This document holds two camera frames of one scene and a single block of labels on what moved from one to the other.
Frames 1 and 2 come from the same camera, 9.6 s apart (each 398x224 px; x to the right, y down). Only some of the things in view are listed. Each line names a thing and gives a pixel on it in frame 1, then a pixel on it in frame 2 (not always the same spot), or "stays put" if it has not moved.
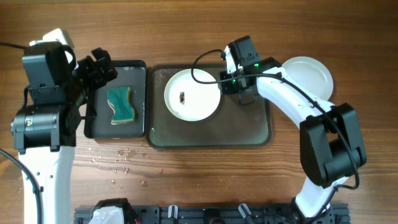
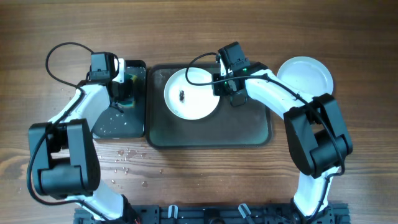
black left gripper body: [94, 68] to [123, 94]
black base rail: [112, 211] stays put
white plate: [313, 74] stays put
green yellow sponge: [120, 100] to [129, 104]
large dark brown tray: [232, 125] stays put
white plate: [189, 100] stays put
